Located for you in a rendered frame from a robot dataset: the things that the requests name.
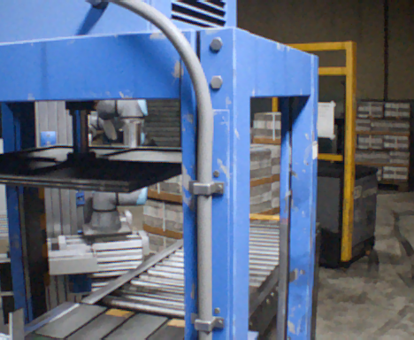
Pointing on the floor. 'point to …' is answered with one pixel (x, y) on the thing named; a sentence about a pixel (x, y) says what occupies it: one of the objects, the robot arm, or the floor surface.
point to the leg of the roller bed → (315, 296)
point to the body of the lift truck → (367, 212)
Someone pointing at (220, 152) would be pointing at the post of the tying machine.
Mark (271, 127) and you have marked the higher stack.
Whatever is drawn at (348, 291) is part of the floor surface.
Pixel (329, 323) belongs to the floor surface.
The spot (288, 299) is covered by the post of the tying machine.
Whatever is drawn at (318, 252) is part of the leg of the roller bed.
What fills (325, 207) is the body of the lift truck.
